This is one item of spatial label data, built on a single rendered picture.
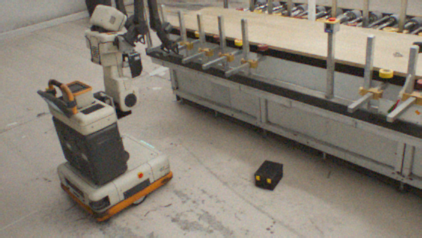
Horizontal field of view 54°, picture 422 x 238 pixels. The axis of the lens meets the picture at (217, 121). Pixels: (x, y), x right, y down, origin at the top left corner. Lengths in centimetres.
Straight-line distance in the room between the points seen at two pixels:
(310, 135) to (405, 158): 79
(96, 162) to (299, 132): 165
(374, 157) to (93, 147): 197
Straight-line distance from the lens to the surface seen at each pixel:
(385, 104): 265
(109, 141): 287
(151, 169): 311
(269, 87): 312
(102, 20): 288
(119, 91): 300
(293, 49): 318
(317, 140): 341
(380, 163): 319
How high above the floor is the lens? 194
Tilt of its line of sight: 28 degrees down
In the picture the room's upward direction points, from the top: 7 degrees counter-clockwise
